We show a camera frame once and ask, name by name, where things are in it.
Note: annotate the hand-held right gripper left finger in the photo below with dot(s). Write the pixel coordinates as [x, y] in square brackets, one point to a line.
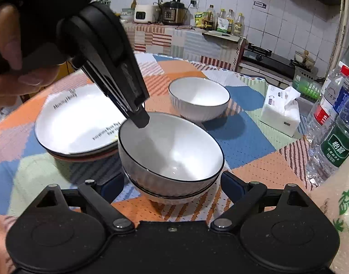
[111, 188]

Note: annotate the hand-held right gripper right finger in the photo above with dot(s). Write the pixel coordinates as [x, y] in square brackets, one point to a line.
[234, 187]

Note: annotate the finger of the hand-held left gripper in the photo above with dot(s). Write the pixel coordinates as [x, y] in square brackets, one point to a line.
[140, 120]
[111, 91]

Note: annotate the blue fried egg plate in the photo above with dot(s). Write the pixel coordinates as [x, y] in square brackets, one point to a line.
[85, 159]

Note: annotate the white black-rimmed plate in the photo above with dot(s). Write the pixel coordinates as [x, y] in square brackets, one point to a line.
[77, 122]

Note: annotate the white ribbed bowl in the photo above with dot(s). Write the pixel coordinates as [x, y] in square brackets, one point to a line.
[168, 198]
[174, 154]
[198, 94]

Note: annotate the stack of kitchen bowls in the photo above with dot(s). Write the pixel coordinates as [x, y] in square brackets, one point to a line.
[125, 14]

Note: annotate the person's left hand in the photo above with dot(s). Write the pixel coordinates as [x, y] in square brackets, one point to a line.
[5, 34]

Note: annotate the checkered tablecloth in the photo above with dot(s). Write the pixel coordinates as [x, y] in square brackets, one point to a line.
[243, 137]

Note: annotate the white rice cooker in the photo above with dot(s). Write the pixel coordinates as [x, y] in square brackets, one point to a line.
[143, 14]

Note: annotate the white tissue pack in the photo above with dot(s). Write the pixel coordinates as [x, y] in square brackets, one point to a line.
[277, 117]

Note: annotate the striped patchwork counter cloth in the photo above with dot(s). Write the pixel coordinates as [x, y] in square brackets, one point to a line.
[185, 42]

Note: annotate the black pressure cooker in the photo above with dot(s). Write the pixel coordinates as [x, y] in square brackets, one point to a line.
[173, 12]

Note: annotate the green label water bottle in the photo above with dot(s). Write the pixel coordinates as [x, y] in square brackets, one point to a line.
[334, 148]

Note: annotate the cutting board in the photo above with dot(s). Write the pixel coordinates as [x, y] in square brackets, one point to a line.
[223, 37]

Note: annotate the red label water bottle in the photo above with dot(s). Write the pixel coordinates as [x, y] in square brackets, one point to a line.
[325, 111]

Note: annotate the dark label oil bottle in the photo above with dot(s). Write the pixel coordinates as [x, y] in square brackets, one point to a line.
[210, 20]

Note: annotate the green plastic basket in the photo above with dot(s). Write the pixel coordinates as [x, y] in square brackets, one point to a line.
[305, 87]

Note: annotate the green label oil bottle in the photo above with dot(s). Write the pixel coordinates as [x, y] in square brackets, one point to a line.
[221, 22]

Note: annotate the black gas stove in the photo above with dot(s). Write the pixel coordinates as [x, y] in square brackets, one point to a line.
[268, 58]

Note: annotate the clear oil bottle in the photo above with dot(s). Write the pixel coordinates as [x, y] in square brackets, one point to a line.
[231, 20]

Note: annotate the yellow oil bottle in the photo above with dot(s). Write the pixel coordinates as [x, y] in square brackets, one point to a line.
[239, 25]

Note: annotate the blue label water bottle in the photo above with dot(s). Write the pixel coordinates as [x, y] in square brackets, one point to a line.
[345, 94]

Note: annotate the cooking pot with lid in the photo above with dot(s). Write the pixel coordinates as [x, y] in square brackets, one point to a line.
[304, 58]

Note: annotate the wall power socket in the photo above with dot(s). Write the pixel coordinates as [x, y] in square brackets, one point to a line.
[193, 3]

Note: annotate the beige wall pipe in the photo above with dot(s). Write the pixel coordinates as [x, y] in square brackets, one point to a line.
[345, 11]

